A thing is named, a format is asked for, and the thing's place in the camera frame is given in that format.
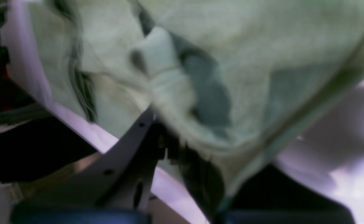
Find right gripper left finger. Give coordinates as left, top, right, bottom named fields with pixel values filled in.
left=9, top=107, right=165, bottom=224

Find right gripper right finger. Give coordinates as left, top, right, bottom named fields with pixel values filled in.
left=214, top=165, right=355, bottom=224

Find green t-shirt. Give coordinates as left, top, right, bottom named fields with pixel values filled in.
left=25, top=0, right=364, bottom=220

